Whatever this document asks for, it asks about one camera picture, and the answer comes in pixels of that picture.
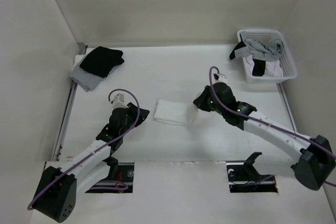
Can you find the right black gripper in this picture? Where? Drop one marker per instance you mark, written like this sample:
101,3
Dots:
200,102

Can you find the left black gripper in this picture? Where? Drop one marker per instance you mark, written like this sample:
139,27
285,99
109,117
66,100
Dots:
132,110

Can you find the white tank top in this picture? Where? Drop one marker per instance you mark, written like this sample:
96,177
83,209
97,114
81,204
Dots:
175,113

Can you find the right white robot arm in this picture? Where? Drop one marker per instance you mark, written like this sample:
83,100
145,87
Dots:
313,157

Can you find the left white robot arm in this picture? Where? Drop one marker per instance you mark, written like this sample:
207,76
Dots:
59,187

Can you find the folded grey tank top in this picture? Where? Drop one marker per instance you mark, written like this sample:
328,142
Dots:
84,79

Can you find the folded black tank top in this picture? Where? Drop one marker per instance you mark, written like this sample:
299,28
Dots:
101,61

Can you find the crumpled black tank top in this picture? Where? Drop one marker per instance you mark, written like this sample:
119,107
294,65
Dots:
254,66

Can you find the crumpled grey tank top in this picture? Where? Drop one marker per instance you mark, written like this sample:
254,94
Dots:
270,51

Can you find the white garment in basket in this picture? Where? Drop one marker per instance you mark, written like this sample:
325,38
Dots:
273,69

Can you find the white plastic laundry basket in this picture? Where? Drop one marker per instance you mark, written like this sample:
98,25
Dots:
286,61

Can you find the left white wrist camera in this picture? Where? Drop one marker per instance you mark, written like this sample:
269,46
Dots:
118,102

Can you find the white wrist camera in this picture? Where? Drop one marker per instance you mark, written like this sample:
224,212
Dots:
220,78
118,102

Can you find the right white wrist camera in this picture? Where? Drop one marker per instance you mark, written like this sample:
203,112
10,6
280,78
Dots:
220,78

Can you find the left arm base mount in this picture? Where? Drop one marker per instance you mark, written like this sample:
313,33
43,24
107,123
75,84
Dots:
118,181

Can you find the right metal table rail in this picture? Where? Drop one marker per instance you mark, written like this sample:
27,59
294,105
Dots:
287,108

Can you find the metal table rail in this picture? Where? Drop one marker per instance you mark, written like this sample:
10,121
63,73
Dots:
60,128
287,108

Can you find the left metal table rail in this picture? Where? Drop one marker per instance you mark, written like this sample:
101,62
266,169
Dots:
60,128

